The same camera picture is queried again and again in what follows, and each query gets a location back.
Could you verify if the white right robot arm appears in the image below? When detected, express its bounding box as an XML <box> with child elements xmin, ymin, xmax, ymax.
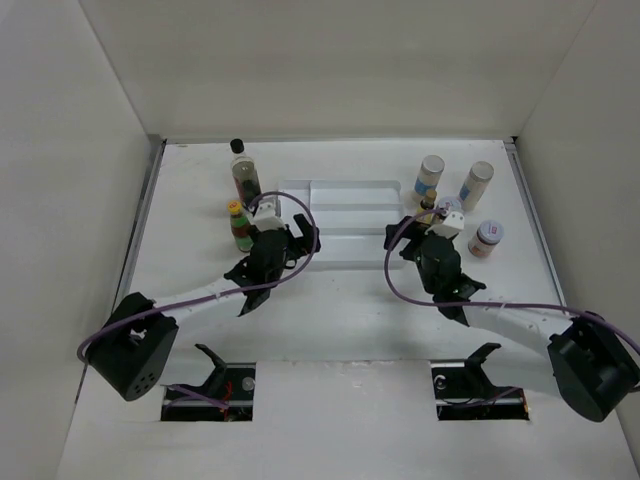
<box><xmin>384</xmin><ymin>212</ymin><xmax>639</xmax><ymax>422</ymax></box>

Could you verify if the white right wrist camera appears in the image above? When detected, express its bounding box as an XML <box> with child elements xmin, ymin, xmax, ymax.
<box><xmin>428</xmin><ymin>211</ymin><xmax>465</xmax><ymax>240</ymax></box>

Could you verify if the small brown yellow label bottle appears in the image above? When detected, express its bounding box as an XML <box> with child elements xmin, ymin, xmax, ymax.
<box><xmin>417</xmin><ymin>188</ymin><xmax>437</xmax><ymax>225</ymax></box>

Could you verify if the tall dark sauce bottle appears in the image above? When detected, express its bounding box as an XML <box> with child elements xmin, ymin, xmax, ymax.
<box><xmin>230</xmin><ymin>138</ymin><xmax>262</xmax><ymax>207</ymax></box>

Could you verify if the yellow cap chili sauce bottle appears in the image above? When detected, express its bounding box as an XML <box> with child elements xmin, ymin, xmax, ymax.
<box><xmin>227</xmin><ymin>200</ymin><xmax>253</xmax><ymax>253</ymax></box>

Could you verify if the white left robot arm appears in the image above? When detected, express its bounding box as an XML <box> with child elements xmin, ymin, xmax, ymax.
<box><xmin>78</xmin><ymin>213</ymin><xmax>320</xmax><ymax>402</ymax></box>

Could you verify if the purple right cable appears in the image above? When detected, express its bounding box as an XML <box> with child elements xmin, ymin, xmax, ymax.
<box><xmin>382</xmin><ymin>207</ymin><xmax>640</xmax><ymax>352</ymax></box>

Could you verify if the white tiered organizer tray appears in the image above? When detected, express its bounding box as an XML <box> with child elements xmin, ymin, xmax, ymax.
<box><xmin>278</xmin><ymin>180</ymin><xmax>405</xmax><ymax>271</ymax></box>

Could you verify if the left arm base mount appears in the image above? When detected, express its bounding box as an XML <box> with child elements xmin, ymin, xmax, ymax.
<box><xmin>160</xmin><ymin>344</ymin><xmax>257</xmax><ymax>423</ymax></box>

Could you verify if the purple cable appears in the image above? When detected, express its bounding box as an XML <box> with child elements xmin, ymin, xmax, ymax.
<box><xmin>382</xmin><ymin>207</ymin><xmax>640</xmax><ymax>352</ymax></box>
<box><xmin>75</xmin><ymin>191</ymin><xmax>322</xmax><ymax>362</ymax></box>

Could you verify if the red label orange spice jar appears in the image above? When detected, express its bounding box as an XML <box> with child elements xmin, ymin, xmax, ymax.
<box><xmin>468</xmin><ymin>220</ymin><xmax>504</xmax><ymax>258</ymax></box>

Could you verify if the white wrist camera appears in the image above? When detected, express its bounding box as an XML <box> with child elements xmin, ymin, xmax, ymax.
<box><xmin>251</xmin><ymin>198</ymin><xmax>284</xmax><ymax>232</ymax></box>
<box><xmin>428</xmin><ymin>211</ymin><xmax>465</xmax><ymax>240</ymax></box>

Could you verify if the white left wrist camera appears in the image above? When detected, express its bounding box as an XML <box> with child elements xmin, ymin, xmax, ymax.
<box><xmin>251</xmin><ymin>198</ymin><xmax>284</xmax><ymax>232</ymax></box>

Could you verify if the red label brown spice jar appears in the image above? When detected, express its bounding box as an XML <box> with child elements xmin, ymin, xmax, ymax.
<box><xmin>437</xmin><ymin>196</ymin><xmax>463</xmax><ymax>212</ymax></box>

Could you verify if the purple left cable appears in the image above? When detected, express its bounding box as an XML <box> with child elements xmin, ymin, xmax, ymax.
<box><xmin>75</xmin><ymin>191</ymin><xmax>322</xmax><ymax>362</ymax></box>

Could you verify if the silver lid white spice jar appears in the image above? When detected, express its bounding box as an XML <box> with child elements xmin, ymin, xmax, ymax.
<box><xmin>458</xmin><ymin>161</ymin><xmax>494</xmax><ymax>212</ymax></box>

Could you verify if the silver lid blue label jar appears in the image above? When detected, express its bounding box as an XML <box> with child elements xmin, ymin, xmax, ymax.
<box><xmin>411</xmin><ymin>155</ymin><xmax>445</xmax><ymax>203</ymax></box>

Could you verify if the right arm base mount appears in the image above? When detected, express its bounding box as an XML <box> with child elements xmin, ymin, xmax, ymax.
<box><xmin>431</xmin><ymin>343</ymin><xmax>530</xmax><ymax>421</ymax></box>

